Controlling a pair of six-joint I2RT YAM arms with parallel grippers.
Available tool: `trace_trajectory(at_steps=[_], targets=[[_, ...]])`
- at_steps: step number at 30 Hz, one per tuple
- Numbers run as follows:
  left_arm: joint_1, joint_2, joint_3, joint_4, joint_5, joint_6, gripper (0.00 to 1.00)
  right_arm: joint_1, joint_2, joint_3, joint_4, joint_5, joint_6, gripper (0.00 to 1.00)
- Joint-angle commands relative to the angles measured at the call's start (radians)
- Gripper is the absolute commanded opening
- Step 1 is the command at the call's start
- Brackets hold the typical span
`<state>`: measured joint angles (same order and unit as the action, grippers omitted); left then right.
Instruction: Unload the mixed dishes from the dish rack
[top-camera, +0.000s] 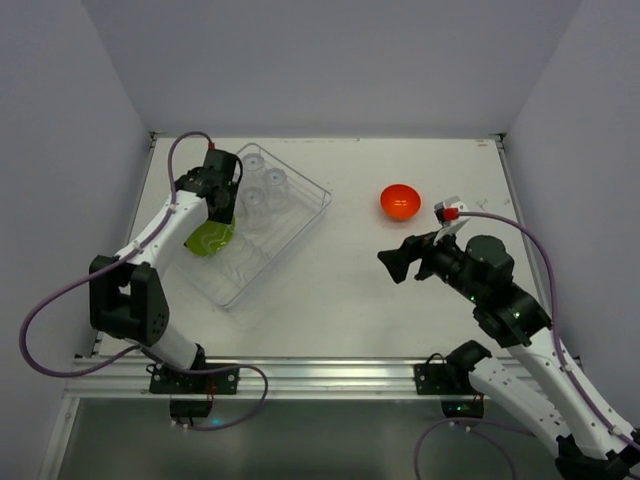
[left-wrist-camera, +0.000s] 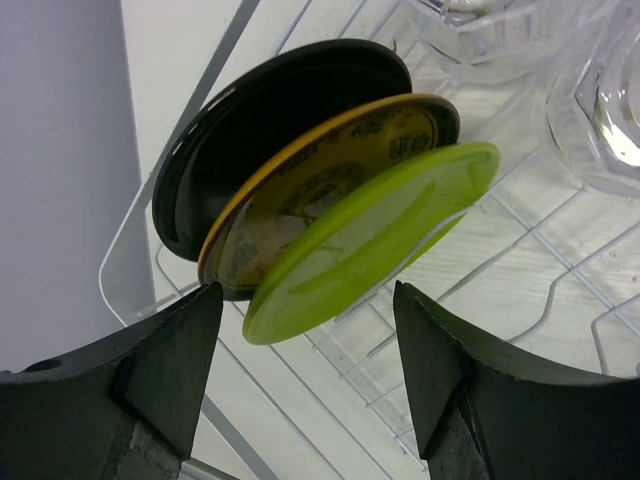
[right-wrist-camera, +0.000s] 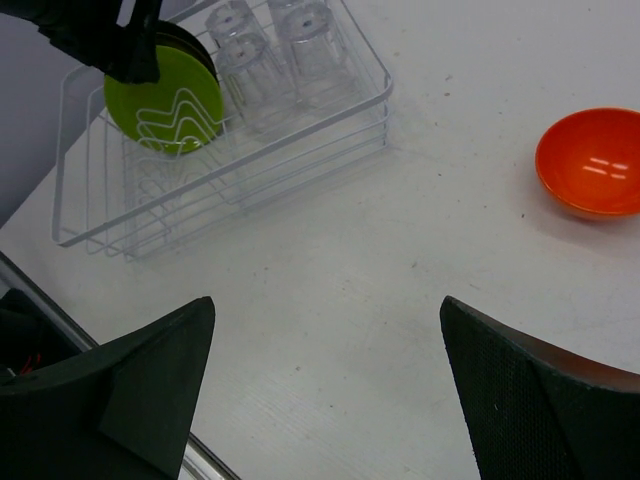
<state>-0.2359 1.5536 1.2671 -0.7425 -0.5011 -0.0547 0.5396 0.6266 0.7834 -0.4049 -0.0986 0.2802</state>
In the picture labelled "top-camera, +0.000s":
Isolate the orange plastic bowl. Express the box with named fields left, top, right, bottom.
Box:
left=379, top=184, right=422, bottom=221

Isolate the lime green plate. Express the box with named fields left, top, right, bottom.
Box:
left=184, top=219, right=236, bottom=257

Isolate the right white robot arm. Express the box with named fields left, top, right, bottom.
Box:
left=377, top=233, right=639, bottom=479

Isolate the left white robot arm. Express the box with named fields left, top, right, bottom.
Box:
left=89, top=147, right=243, bottom=371

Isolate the clear plastic dish rack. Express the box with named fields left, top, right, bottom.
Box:
left=173, top=143, right=332, bottom=307

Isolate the clear glass cup back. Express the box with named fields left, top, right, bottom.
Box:
left=241, top=153, right=266, bottom=187

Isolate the clear glass cup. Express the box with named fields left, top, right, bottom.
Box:
left=241, top=153, right=266, bottom=187
left=241, top=187, right=268, bottom=230
left=264, top=168, right=289, bottom=211

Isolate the clear glass cup front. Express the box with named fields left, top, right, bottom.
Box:
left=241, top=187, right=268, bottom=230

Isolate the clear glass cup right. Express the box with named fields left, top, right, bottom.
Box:
left=264, top=168, right=289, bottom=211

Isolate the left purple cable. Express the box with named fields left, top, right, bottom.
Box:
left=18, top=130, right=216, bottom=379

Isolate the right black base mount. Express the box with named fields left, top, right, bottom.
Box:
left=413, top=353, right=485, bottom=419

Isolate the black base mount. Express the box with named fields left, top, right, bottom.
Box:
left=146, top=364, right=239, bottom=426
left=413, top=353, right=485, bottom=419

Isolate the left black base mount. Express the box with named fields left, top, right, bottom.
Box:
left=146, top=364, right=239, bottom=426

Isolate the aluminium mounting rail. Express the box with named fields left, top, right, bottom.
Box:
left=59, top=355, right=596, bottom=401

